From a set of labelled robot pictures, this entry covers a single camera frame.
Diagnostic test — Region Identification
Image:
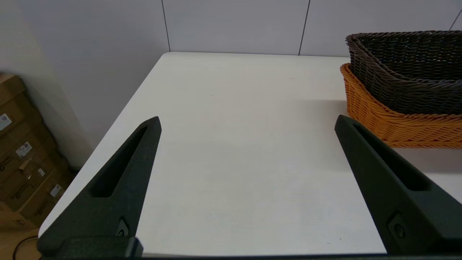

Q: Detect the dark brown wicker basket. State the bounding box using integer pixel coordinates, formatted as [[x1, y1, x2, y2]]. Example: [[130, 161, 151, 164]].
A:
[[345, 31, 462, 115]]

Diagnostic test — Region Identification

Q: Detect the orange wicker basket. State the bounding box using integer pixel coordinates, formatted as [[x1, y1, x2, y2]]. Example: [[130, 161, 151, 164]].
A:
[[340, 63, 462, 148]]

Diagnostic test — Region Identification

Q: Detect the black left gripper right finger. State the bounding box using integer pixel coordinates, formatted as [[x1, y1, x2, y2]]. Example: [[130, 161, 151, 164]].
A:
[[335, 115, 462, 253]]

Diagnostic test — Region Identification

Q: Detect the brown cardboard box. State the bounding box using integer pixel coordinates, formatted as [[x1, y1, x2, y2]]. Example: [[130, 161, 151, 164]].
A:
[[0, 202, 38, 231], [0, 150, 74, 228], [0, 121, 58, 181], [0, 74, 43, 139]]

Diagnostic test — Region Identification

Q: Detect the black floor cable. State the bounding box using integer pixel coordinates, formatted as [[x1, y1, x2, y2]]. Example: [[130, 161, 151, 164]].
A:
[[13, 235, 39, 260]]

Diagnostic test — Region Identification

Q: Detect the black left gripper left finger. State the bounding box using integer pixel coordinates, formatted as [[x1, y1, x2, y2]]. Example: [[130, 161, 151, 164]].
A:
[[37, 116, 162, 253]]

